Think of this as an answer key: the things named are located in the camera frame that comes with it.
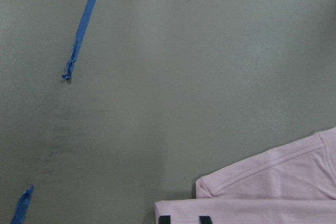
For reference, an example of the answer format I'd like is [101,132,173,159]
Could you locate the pink Snoopy t-shirt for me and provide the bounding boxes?
[155,129,335,223]

